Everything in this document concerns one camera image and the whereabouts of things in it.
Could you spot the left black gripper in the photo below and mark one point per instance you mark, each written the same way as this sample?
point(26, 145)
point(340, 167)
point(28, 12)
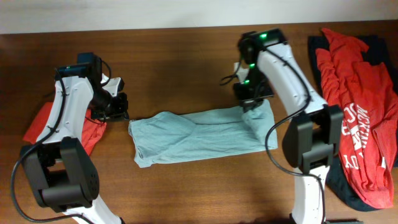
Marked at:
point(119, 112)

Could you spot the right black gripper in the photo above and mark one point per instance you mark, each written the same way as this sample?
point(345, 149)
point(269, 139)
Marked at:
point(248, 102)

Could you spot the light grey t-shirt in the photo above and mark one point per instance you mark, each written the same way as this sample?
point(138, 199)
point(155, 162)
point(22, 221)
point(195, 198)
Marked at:
point(168, 138)

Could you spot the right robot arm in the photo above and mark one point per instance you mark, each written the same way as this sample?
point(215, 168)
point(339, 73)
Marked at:
point(312, 138)

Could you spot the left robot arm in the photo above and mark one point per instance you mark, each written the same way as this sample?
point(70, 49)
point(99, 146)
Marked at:
point(61, 174)

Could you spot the folded red cloth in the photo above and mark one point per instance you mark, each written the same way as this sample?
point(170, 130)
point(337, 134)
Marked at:
point(91, 134)

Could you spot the red printed t-shirt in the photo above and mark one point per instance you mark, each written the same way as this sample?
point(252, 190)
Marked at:
point(364, 92)

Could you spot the dark navy garment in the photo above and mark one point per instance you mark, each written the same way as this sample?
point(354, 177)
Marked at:
point(377, 53)

